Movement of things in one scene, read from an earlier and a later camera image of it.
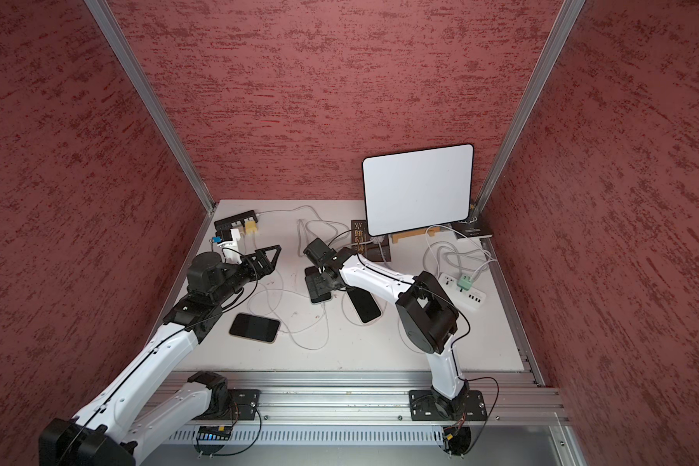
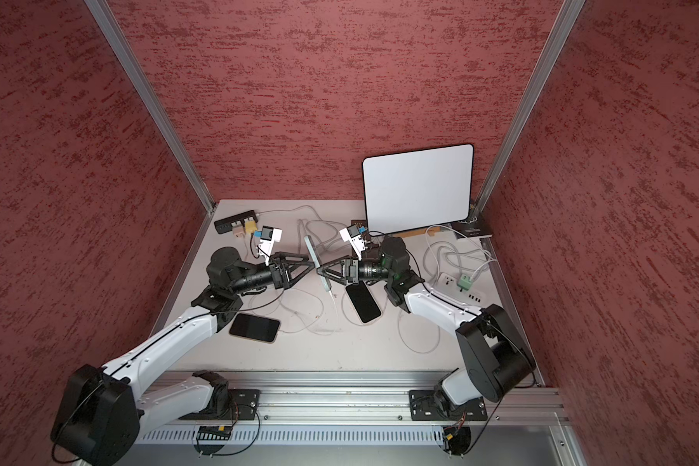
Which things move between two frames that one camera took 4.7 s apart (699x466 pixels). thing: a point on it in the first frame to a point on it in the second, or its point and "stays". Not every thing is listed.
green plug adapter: [465, 282] stays
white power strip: [462, 300] stays
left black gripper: [267, 266] to [283, 280]
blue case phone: [364, 304] stays
